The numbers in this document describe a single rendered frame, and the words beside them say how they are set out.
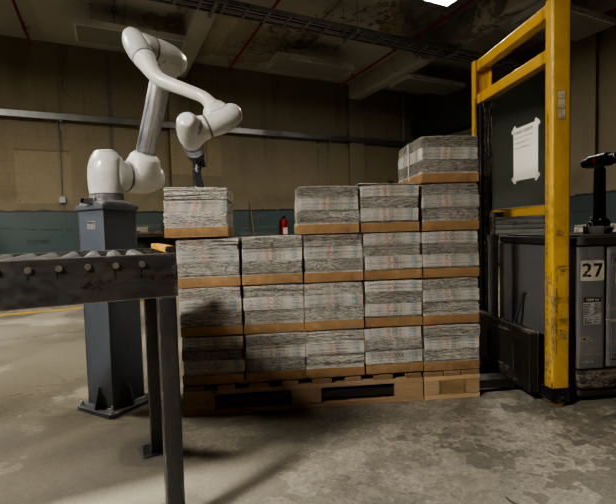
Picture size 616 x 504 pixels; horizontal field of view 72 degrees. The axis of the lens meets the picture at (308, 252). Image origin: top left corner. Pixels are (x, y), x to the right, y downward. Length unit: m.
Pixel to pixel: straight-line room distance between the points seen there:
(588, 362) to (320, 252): 1.37
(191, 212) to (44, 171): 6.81
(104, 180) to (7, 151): 6.61
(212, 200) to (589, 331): 1.86
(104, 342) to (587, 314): 2.29
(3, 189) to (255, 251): 7.08
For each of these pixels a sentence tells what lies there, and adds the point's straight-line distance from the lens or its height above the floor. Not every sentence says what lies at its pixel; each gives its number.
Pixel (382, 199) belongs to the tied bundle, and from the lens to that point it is 2.06.
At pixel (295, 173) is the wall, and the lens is 9.46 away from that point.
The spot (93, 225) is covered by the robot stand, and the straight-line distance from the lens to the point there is 2.24.
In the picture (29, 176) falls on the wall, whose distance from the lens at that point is 8.71.
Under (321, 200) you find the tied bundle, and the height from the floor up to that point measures 0.99.
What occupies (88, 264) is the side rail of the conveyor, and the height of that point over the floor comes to 0.78.
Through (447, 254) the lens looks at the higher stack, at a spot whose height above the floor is 0.72.
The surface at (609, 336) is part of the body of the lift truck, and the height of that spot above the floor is 0.31.
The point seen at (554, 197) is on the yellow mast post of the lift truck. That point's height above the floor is 0.97.
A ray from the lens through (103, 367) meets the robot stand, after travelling 2.32.
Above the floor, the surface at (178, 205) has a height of 0.98.
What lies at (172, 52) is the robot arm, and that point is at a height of 1.73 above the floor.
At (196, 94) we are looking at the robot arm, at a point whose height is 1.46.
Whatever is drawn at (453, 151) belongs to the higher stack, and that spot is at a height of 1.21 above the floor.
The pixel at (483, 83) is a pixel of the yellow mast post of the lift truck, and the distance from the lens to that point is 2.99.
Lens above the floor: 0.86
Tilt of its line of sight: 3 degrees down
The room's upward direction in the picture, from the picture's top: 2 degrees counter-clockwise
